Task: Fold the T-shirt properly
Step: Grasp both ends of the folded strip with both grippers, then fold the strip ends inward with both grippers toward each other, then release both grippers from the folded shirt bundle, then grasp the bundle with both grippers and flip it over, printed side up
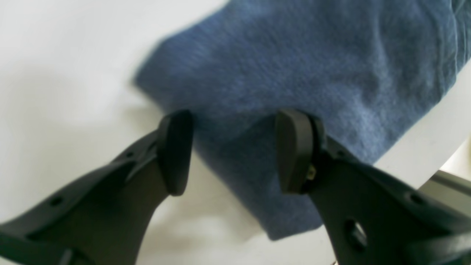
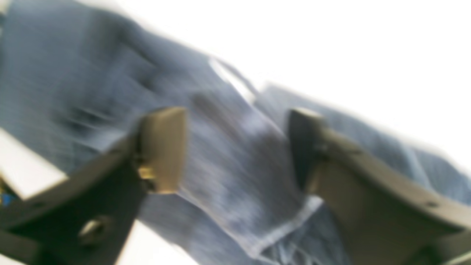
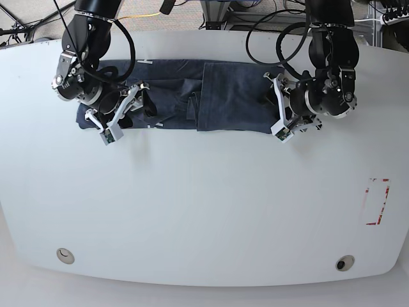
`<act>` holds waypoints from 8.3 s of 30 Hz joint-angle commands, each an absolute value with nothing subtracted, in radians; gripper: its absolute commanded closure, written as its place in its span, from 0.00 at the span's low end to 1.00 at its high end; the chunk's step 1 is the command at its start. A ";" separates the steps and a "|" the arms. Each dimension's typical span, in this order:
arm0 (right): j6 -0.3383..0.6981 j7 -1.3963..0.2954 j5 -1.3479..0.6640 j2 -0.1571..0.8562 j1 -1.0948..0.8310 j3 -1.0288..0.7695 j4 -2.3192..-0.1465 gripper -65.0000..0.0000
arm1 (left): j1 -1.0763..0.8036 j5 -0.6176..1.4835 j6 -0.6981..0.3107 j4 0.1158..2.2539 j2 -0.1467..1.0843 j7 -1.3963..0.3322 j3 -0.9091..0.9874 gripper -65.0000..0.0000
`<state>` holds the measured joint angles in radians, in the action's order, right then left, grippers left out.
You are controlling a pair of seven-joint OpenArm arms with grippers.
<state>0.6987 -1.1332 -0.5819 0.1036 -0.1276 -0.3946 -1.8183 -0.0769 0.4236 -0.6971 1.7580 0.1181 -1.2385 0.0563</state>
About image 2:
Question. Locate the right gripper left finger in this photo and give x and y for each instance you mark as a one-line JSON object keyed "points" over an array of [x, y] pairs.
{"points": [[86, 219]]}

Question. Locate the dark blue T-shirt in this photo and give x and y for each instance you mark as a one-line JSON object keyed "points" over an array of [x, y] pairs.
{"points": [[76, 80]]}

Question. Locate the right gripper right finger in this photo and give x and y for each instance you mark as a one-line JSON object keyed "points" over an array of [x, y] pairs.
{"points": [[382, 217]]}

